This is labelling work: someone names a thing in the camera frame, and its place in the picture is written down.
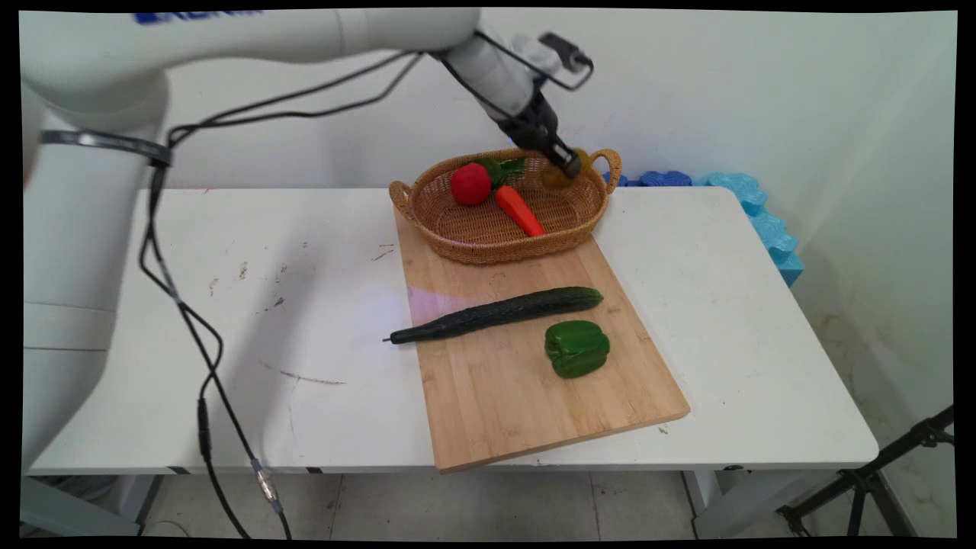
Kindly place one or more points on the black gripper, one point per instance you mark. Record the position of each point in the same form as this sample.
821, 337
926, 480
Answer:
534, 122

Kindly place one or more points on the brown toy potato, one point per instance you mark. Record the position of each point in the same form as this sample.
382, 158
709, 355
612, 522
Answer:
555, 180

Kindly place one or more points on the green bell pepper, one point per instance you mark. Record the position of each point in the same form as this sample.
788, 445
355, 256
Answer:
577, 349

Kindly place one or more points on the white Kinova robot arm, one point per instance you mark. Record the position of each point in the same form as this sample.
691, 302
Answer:
84, 229

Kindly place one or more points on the orange toy carrot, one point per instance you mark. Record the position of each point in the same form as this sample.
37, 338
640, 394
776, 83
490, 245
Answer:
520, 210

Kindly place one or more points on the red toy tomato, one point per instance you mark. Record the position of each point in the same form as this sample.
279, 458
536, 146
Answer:
470, 184

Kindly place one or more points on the woven wicker basket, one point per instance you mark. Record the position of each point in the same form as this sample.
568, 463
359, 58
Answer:
473, 229

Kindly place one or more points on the long dark green cucumber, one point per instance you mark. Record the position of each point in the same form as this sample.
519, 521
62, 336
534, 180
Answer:
496, 313

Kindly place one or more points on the light blue foam mat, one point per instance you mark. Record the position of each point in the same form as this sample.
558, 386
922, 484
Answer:
770, 229

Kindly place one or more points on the wooden cutting board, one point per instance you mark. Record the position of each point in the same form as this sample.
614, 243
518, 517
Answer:
503, 412

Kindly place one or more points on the white table leg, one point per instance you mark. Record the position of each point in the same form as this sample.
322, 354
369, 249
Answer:
69, 511
732, 503

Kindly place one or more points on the black tripod stand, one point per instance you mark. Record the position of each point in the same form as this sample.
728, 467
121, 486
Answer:
869, 480

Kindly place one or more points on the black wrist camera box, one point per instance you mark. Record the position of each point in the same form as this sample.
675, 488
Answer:
563, 50

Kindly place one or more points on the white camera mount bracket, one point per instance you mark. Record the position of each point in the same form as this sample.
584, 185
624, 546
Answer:
534, 52

